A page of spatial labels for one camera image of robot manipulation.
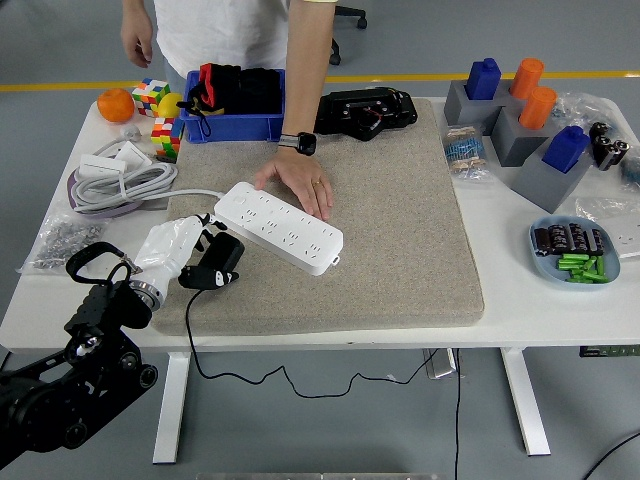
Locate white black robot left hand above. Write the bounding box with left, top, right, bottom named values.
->
left=132, top=212, right=241, bottom=299

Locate person's right hand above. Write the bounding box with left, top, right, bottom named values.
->
left=120, top=22, right=154, bottom=69

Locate person's left hand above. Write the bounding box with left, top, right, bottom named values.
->
left=253, top=147, right=335, bottom=223

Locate black plug adapter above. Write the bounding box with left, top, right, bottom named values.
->
left=197, top=230, right=246, bottom=274

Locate white power strip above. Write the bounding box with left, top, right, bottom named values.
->
left=213, top=180, right=345, bottom=277

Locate thin black plug cord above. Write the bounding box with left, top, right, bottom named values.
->
left=184, top=287, right=441, bottom=400

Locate colourful puzzle cube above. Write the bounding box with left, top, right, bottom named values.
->
left=131, top=77, right=171, bottom=118
left=150, top=116, right=185, bottom=162

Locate orange fruit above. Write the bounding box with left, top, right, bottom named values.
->
left=96, top=88, right=136, bottom=124

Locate blue plastic bin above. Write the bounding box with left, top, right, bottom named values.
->
left=178, top=68, right=287, bottom=144

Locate black machine part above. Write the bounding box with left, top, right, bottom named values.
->
left=314, top=85, right=419, bottom=142

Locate black red cloth bundle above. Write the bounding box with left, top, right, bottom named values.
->
left=175, top=62, right=242, bottom=139

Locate person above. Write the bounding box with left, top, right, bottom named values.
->
left=152, top=0, right=296, bottom=96

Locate black foam stack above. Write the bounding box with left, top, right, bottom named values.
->
left=238, top=66, right=282, bottom=116

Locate bag of metal screws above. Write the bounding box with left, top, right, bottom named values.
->
left=17, top=212, right=107, bottom=276

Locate white square panel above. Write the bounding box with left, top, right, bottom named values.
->
left=113, top=140, right=154, bottom=169

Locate white rectangular box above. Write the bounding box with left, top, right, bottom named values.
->
left=78, top=153, right=126, bottom=177

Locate grey-brown mat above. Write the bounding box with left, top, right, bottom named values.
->
left=148, top=97, right=486, bottom=337

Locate white table leg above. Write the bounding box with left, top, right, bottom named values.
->
left=499, top=347, right=553, bottom=457
left=152, top=351, right=192, bottom=465

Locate black office chair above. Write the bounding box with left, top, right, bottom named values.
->
left=327, top=5, right=369, bottom=66

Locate bag of resistors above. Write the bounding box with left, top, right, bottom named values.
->
left=442, top=122, right=496, bottom=185

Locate grey holder block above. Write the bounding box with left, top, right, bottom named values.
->
left=492, top=106, right=564, bottom=168
left=497, top=82, right=531, bottom=124
left=509, top=147, right=594, bottom=214
left=443, top=78, right=507, bottom=135

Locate blue block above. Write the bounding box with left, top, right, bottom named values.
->
left=464, top=57, right=503, bottom=101
left=542, top=124, right=591, bottom=175

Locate silver metal box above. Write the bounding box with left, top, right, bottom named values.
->
left=422, top=348, right=466, bottom=380

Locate orange cylinder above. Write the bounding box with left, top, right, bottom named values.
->
left=518, top=86, right=558, bottom=130
left=509, top=57, right=545, bottom=100

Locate light blue plate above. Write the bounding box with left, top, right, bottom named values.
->
left=528, top=214, right=622, bottom=292

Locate clear bag of small parts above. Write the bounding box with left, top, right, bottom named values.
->
left=549, top=90, right=626, bottom=141

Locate clear plastic bag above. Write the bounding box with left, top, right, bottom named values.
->
left=573, top=195, right=640, bottom=226

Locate bag of blue parts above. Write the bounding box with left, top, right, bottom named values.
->
left=619, top=149, right=640, bottom=194

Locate table control panel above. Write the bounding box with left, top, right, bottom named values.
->
left=579, top=344, right=640, bottom=359

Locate white power strip cable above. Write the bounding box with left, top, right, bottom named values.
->
left=73, top=135, right=227, bottom=215

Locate black hanging cable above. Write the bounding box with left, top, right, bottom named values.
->
left=452, top=348, right=462, bottom=480

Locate black floor cable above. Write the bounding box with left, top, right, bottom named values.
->
left=583, top=432, right=640, bottom=480

